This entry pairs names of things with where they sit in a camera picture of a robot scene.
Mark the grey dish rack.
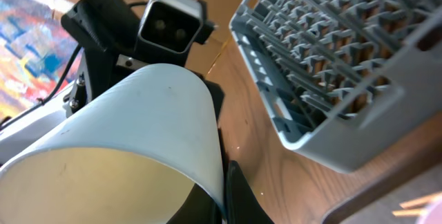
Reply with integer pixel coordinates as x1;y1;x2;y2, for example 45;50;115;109
230;0;441;173

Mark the light blue bowl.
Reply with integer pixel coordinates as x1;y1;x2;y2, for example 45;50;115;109
1;64;224;223

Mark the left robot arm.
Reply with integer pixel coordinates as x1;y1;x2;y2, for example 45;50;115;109
1;0;217;165

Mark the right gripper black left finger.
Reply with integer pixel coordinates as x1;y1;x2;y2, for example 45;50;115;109
167;184;222;224

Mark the right wooden chopstick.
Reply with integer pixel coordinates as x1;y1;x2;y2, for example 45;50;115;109
392;208;428;217

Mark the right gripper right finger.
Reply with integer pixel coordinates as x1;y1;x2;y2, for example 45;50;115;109
224;160;273;224

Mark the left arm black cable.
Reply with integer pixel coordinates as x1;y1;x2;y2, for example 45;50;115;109
0;1;149;131

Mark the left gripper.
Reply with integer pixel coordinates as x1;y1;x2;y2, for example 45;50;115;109
60;0;225;121

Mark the wooden chopstick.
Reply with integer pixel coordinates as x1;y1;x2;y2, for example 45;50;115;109
392;208;428;217
399;192;441;209

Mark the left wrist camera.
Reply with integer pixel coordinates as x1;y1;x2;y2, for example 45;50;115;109
133;0;217;66

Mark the left wooden chopstick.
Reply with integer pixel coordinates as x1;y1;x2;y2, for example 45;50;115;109
399;192;441;209

